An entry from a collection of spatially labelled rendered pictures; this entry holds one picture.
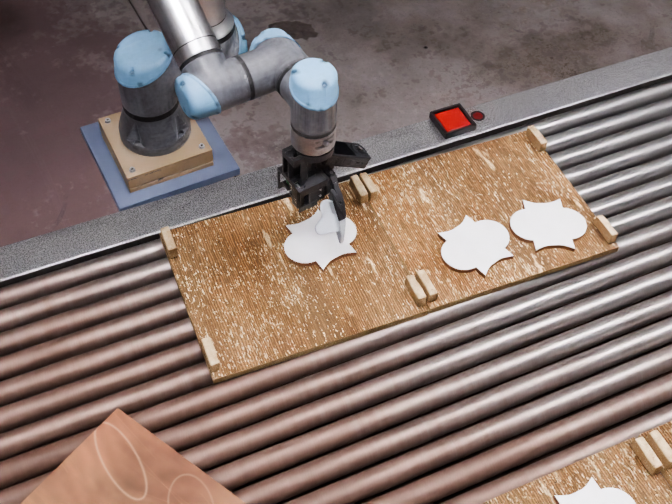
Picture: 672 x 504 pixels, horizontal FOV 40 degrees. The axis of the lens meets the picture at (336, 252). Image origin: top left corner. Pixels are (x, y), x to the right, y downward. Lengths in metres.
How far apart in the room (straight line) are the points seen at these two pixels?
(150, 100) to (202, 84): 0.42
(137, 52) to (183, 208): 0.32
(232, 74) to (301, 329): 0.47
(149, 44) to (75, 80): 1.77
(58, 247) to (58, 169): 1.46
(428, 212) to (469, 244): 0.12
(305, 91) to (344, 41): 2.29
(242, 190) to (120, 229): 0.26
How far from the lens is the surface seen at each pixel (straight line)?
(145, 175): 1.94
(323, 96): 1.43
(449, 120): 2.03
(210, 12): 1.82
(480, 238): 1.79
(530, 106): 2.12
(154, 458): 1.42
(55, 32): 3.86
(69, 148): 3.35
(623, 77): 2.26
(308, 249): 1.74
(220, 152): 2.02
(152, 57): 1.84
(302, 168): 1.54
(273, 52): 1.51
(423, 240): 1.78
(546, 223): 1.84
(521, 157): 1.97
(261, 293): 1.69
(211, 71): 1.48
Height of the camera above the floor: 2.30
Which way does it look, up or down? 51 degrees down
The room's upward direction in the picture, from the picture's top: 3 degrees clockwise
